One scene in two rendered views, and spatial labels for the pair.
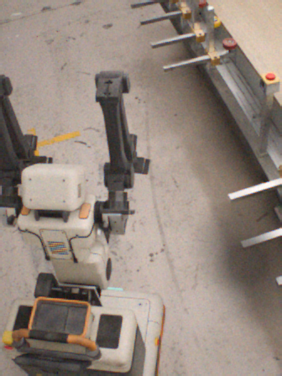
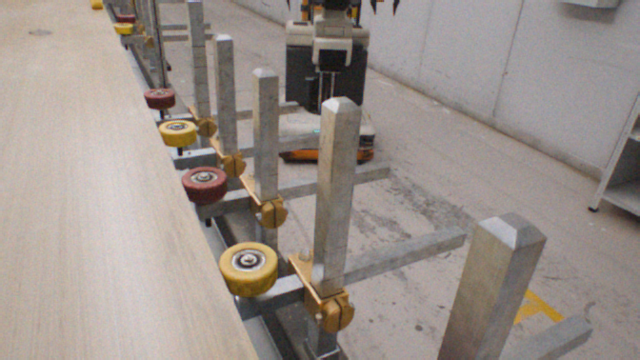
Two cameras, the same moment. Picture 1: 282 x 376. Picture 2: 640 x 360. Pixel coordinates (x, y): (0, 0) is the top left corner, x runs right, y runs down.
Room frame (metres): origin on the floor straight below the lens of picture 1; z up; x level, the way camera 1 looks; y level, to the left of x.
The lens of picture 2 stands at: (3.47, -0.67, 1.30)
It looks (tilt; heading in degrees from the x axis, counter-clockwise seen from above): 30 degrees down; 157
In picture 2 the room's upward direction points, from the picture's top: 4 degrees clockwise
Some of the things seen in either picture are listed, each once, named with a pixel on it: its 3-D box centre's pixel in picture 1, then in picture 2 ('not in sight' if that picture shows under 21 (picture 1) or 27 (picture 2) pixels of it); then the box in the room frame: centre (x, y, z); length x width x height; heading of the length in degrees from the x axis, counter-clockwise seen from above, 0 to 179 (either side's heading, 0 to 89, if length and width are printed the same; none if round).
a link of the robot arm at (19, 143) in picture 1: (9, 121); not in sight; (1.38, 0.44, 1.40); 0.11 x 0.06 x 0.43; 74
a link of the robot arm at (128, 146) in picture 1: (119, 120); not in sight; (1.27, 0.02, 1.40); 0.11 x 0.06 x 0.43; 75
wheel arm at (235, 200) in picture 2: (171, 15); (301, 188); (2.75, -0.42, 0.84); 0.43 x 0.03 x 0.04; 97
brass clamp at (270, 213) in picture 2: (184, 11); (262, 200); (2.78, -0.51, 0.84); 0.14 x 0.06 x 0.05; 7
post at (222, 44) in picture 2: (195, 24); (228, 139); (2.55, -0.54, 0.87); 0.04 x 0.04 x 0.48; 7
